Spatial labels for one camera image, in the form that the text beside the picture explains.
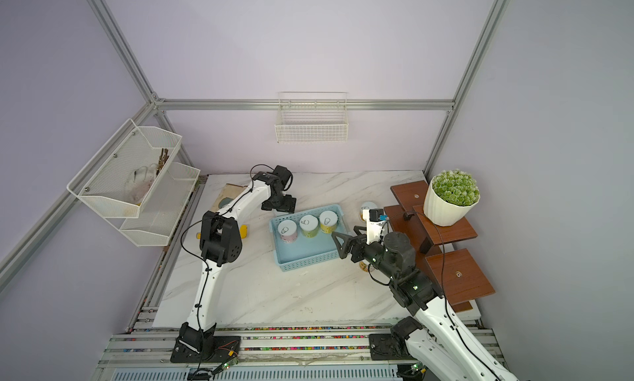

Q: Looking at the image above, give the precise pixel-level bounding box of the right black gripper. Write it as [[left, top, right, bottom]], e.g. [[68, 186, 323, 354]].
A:
[[334, 225, 400, 280]]

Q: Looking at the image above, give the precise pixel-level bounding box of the yellow label can front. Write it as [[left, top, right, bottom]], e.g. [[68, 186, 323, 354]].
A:
[[319, 210, 338, 234]]

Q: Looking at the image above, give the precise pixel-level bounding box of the pink label can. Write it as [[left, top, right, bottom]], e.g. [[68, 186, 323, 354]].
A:
[[277, 220, 298, 244]]

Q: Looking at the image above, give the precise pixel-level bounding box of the green label can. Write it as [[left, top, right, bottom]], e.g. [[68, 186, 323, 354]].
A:
[[299, 214, 320, 238]]

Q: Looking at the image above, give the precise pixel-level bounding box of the light blue plastic basket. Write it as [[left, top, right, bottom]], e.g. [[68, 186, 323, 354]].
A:
[[269, 204, 348, 272]]

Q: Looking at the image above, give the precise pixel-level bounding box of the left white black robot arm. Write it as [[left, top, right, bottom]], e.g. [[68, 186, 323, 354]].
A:
[[182, 166, 297, 336]]

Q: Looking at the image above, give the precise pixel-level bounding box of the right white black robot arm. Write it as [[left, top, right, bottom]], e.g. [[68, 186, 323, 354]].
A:
[[331, 227, 517, 380]]

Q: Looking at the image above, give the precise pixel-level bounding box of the orange label can back right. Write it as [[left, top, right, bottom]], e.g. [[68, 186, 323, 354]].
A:
[[359, 201, 378, 221]]

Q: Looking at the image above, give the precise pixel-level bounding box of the yellow plastic scoop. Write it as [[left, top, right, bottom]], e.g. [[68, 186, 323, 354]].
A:
[[196, 225, 248, 240]]

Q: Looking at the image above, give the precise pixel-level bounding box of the white pot green plant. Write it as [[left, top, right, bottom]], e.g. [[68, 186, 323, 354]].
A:
[[423, 170, 480, 227]]

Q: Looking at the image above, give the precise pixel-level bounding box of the brown wooden stepped shelf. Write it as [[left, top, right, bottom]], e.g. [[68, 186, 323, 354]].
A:
[[385, 180, 495, 312]]

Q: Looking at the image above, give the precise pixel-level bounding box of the brown dried twig in rack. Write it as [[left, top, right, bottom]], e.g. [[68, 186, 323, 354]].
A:
[[155, 148, 169, 175]]

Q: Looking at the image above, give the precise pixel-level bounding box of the clear glass item in rack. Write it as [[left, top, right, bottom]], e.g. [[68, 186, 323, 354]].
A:
[[124, 164, 157, 205]]

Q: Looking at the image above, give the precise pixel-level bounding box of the white two-tier mesh rack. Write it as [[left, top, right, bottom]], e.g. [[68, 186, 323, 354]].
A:
[[67, 119, 200, 247]]

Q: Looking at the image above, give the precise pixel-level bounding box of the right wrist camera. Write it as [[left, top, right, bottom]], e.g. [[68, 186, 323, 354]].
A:
[[363, 208, 388, 245]]

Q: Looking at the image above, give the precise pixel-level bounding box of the white wire wall basket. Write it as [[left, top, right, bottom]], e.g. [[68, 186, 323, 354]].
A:
[[275, 91, 349, 144]]

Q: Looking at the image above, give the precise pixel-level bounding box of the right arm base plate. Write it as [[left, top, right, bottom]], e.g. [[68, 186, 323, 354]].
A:
[[368, 333, 414, 361]]

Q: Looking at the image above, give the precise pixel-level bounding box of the aluminium frame rail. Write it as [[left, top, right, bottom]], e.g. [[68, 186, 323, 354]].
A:
[[155, 99, 455, 111]]

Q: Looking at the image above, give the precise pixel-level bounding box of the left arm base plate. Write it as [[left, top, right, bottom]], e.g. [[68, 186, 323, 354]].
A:
[[170, 336, 241, 364]]

